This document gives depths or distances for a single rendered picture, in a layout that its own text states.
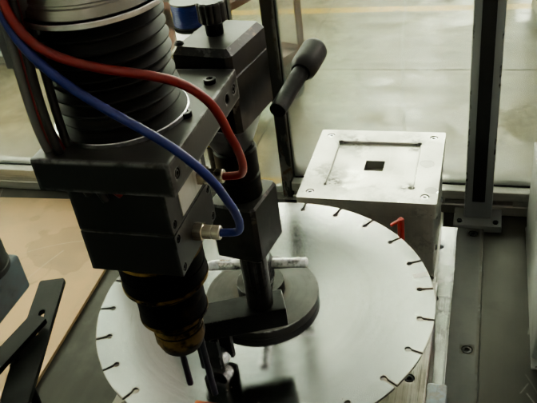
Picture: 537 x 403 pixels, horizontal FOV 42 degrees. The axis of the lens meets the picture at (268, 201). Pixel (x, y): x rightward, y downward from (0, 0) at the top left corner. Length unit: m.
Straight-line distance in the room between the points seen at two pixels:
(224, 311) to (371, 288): 0.17
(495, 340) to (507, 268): 0.14
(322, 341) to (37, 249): 0.67
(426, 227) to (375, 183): 0.09
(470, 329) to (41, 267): 0.65
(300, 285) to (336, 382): 0.12
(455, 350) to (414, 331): 0.26
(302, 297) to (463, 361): 0.29
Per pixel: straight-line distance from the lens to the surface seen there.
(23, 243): 1.24
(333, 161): 0.99
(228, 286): 0.70
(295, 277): 0.70
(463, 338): 0.93
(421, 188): 0.92
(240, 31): 0.47
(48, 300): 0.82
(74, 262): 1.15
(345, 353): 0.64
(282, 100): 0.48
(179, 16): 0.85
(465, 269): 1.03
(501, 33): 0.97
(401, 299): 0.69
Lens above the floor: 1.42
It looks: 34 degrees down
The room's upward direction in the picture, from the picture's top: 8 degrees counter-clockwise
